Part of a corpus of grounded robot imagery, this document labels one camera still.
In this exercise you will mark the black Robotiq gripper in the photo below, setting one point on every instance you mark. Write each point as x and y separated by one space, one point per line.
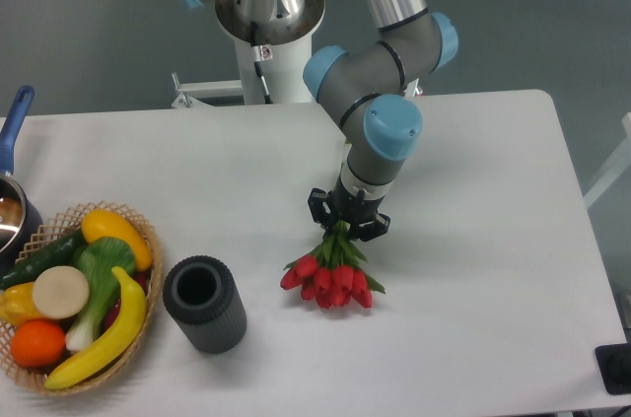
361 212

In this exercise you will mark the red tulip bouquet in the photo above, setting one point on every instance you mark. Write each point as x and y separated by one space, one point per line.
331 274

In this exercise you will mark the dark grey ribbed vase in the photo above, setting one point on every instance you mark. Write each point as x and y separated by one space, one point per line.
201 296

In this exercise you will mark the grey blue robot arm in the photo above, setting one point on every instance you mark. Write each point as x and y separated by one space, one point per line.
367 95

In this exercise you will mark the red fruit in basket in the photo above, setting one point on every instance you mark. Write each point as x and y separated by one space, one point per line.
142 278

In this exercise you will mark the yellow banana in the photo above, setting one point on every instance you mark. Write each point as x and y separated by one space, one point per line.
111 344

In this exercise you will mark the yellow squash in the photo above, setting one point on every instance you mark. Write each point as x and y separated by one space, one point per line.
101 223

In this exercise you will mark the green bok choy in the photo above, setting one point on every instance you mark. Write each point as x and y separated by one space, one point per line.
95 263

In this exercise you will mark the woven wicker basket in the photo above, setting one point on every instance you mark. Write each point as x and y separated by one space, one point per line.
53 229

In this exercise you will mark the green cucumber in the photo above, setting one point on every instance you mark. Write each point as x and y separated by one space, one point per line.
57 253

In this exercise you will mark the beige round disc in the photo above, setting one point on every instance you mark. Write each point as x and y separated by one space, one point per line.
60 292

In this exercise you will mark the black device at edge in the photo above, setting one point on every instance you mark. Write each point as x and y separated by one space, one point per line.
614 365

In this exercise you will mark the orange fruit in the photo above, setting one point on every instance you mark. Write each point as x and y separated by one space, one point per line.
38 343

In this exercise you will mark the yellow bell pepper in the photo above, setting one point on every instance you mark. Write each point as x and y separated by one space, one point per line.
17 305

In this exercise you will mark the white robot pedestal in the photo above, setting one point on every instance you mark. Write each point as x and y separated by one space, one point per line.
273 43

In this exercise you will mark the white frame at right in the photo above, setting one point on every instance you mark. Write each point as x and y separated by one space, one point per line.
615 165

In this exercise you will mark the blue handled saucepan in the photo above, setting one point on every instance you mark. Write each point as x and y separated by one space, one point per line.
19 218

